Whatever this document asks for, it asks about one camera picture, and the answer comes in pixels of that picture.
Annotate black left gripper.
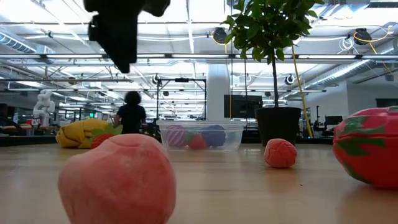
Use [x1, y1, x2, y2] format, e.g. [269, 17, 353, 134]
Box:
[83, 0, 172, 75]

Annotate green leafy plush top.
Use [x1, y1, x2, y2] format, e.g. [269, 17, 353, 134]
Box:
[90, 124, 124, 149]

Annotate purple white striped plush ball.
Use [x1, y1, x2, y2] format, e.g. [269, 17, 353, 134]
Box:
[164, 124, 189, 148]

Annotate red strawberry plush green leaves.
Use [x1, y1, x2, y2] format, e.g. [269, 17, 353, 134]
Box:
[185, 131, 208, 151]

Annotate purple grape bunch plush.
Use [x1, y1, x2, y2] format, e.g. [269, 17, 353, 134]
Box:
[201, 124, 227, 148]

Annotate pink peach plush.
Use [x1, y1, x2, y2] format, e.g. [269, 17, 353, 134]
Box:
[58, 133, 177, 224]

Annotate pink raspberry plush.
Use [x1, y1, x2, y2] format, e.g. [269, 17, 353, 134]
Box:
[263, 138, 298, 169]

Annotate red green dragon fruit plush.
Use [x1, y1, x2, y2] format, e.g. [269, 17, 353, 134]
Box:
[332, 105, 398, 190]

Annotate clear plastic tupperware container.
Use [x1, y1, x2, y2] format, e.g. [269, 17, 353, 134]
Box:
[156, 120, 248, 152]

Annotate person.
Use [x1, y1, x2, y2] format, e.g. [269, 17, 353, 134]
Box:
[112, 90, 147, 135]

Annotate yellow plush banana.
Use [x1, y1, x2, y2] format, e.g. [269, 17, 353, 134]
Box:
[55, 118, 109, 149]

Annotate white square column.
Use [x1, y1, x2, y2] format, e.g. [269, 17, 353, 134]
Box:
[206, 63, 231, 121]

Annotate black monitor screen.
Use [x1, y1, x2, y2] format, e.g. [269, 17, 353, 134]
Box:
[223, 95, 264, 119]

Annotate potted green tree black pot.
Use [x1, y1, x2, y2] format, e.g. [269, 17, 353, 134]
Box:
[222, 0, 326, 146]

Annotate small black desk monitor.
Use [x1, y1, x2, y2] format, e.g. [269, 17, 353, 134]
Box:
[325, 115, 344, 127]

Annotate black metal frame rig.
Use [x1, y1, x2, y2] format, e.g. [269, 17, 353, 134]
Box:
[156, 78, 208, 121]

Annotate black ceiling cable reel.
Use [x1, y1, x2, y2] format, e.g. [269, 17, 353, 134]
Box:
[353, 27, 373, 46]
[211, 27, 229, 46]

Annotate thin yellow hanging cord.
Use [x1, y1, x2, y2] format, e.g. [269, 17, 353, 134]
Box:
[228, 43, 234, 121]

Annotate thick yellow hanging cable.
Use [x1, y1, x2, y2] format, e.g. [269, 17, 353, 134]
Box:
[290, 45, 314, 139]

